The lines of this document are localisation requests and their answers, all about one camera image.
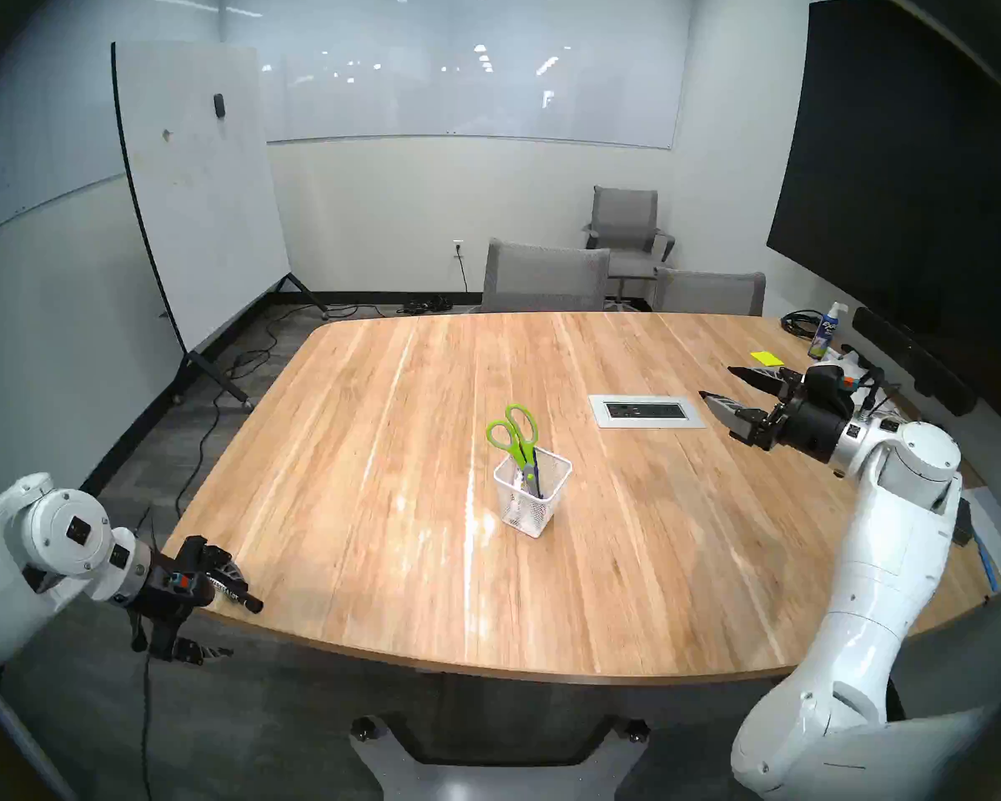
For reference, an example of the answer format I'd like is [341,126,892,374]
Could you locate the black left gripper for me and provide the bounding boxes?
[144,552,245,667]

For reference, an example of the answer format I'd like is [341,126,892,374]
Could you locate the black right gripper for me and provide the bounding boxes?
[698,363,855,466]

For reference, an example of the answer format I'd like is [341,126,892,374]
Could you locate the black permanent marker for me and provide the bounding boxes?
[214,581,264,615]

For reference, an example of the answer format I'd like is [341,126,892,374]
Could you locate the white mesh pen holder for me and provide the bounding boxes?
[493,446,573,539]

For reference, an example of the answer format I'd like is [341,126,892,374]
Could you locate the green handled scissors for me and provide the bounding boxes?
[485,403,543,498]

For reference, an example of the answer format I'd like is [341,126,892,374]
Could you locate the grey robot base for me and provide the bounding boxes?
[349,712,651,801]

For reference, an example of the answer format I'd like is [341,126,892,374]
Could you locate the whiteboard cleaner spray bottle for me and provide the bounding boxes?
[807,300,848,361]

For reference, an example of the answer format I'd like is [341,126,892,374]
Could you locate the grey mesh office chair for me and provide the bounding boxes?
[652,267,767,317]
[481,238,612,314]

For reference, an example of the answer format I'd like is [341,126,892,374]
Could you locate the silver table power outlet panel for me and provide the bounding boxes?
[589,394,707,430]

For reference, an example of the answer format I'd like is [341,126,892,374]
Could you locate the black video sound bar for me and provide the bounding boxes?
[851,306,979,417]

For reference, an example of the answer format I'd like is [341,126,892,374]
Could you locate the grey office chair with armrests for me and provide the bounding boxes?
[582,185,677,310]

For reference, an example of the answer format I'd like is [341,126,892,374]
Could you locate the white paper sheet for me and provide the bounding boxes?
[963,486,1001,587]

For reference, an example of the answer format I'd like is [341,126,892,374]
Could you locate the blue stick tool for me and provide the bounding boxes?
[972,532,1001,593]

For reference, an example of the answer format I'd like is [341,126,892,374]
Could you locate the rolling white whiteboard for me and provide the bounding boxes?
[111,40,330,412]

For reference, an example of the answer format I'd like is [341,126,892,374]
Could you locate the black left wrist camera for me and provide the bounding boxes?
[175,536,233,577]

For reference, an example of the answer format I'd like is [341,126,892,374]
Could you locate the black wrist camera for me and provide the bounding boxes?
[803,363,858,397]
[175,536,233,577]

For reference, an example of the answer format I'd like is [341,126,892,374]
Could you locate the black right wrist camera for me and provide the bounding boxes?
[803,363,858,397]

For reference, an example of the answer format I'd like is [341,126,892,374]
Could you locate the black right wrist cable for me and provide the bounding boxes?
[855,365,900,421]

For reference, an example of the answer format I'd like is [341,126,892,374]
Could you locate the long black floor cable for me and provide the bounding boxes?
[138,303,360,801]

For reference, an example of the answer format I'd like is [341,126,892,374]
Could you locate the large black wall screen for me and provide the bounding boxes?
[766,0,1001,429]

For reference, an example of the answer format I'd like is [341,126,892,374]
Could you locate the wide glass wall whiteboard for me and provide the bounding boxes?
[221,0,693,151]

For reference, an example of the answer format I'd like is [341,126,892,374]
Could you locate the wall whiteboard with blue writing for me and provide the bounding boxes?
[0,0,222,248]

